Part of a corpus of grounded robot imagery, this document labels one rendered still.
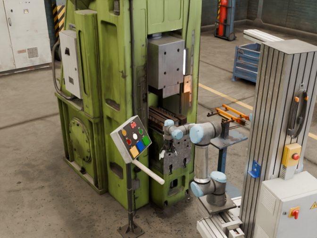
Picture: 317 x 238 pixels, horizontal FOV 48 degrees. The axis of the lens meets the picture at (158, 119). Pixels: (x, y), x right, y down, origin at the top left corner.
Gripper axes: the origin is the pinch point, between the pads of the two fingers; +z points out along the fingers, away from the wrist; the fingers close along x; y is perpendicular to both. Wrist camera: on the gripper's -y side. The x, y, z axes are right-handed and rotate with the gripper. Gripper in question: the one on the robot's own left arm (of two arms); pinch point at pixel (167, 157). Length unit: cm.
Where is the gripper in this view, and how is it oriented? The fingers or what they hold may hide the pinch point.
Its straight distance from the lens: 302.0
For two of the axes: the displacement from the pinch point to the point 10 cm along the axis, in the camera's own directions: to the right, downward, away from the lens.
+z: 0.0, 8.9, 4.5
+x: 9.4, -1.5, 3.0
